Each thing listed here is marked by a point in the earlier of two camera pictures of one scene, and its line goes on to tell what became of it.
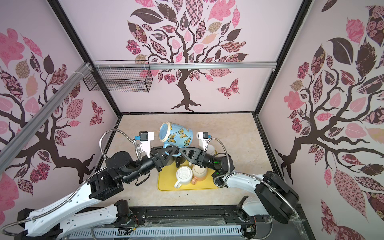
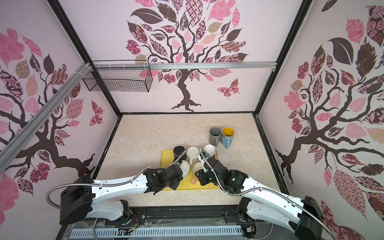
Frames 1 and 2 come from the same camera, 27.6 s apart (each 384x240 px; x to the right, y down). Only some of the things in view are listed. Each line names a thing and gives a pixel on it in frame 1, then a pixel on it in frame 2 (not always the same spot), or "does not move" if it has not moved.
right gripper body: x=207 y=161 → x=206 y=177
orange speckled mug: x=199 y=173 does not move
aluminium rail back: x=185 y=66 does not move
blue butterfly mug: x=176 y=135 → x=227 y=136
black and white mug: x=210 y=150 does not move
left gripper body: x=156 y=159 → x=174 y=185
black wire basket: x=119 y=79 does not move
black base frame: x=268 y=227 does not move
